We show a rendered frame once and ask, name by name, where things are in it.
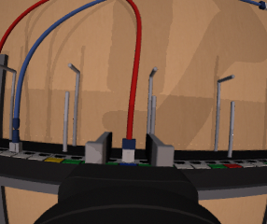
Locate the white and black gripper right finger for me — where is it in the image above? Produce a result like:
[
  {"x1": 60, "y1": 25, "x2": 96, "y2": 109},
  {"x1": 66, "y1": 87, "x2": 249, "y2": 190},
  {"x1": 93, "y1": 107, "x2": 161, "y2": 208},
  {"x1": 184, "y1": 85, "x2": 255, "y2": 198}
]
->
[{"x1": 145, "y1": 133, "x2": 175, "y2": 167}]

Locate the red patch cord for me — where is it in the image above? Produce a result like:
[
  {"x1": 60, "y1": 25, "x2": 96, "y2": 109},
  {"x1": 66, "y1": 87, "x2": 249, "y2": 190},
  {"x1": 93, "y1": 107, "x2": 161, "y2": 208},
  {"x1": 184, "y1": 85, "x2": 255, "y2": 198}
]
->
[{"x1": 0, "y1": 0, "x2": 142, "y2": 139}]

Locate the blue cable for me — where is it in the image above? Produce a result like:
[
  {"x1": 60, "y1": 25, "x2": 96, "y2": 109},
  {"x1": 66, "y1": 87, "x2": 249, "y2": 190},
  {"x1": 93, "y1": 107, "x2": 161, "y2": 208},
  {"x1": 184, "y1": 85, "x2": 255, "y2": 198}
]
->
[{"x1": 12, "y1": 0, "x2": 261, "y2": 130}]

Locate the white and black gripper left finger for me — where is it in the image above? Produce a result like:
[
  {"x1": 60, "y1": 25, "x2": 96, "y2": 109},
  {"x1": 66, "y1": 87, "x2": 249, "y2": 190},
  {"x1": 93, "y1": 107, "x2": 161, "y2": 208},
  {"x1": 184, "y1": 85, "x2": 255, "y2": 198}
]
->
[{"x1": 85, "y1": 132, "x2": 112, "y2": 164}]

